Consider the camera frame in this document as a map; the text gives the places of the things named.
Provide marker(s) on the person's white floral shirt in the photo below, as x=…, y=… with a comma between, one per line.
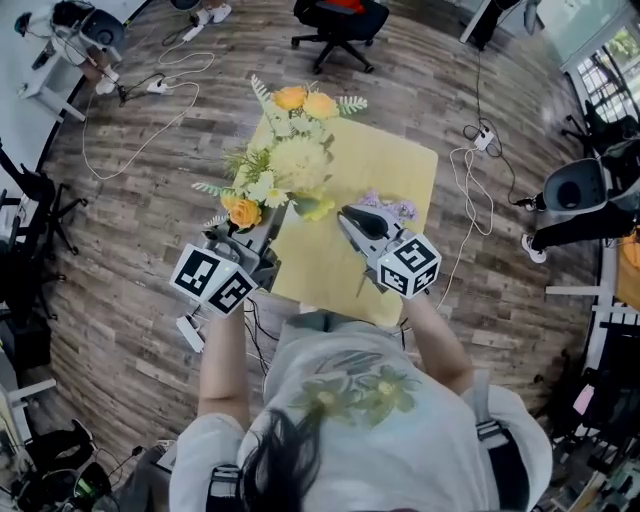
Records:
x=400, y=450

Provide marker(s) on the black rack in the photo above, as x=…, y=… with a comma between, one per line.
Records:
x=590, y=430

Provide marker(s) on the orange wooden desk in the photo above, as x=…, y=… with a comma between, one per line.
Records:
x=629, y=270

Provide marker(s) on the pink sheet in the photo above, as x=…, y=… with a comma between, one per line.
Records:
x=584, y=400

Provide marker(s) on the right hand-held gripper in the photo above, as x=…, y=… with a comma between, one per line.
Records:
x=407, y=265

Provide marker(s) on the orange cloth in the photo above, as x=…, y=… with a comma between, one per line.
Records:
x=342, y=4

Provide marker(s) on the purple flower bouquet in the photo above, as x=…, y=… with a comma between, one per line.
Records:
x=400, y=207

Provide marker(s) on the grey camera headset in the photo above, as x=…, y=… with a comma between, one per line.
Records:
x=102, y=30
x=572, y=187

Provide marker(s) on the white desk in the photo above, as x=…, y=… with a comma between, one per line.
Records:
x=472, y=22
x=50, y=85

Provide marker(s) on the person's grey trousers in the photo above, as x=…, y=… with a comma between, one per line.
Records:
x=340, y=330

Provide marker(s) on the black office chair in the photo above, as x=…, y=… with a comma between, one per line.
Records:
x=595, y=125
x=340, y=25
x=45, y=195
x=25, y=300

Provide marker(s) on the white furniture frame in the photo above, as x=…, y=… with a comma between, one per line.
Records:
x=600, y=320

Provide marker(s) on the person's left forearm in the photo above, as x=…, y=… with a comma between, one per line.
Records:
x=225, y=365

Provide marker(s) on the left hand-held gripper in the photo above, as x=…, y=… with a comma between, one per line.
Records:
x=210, y=275

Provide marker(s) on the person's right forearm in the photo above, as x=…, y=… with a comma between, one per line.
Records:
x=440, y=345

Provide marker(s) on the window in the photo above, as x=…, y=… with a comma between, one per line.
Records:
x=610, y=75

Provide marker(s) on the white power strip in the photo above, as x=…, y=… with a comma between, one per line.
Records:
x=157, y=86
x=483, y=139
x=191, y=334
x=193, y=32

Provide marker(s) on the yellow orange flower bouquet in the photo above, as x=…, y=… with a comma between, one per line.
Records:
x=297, y=160

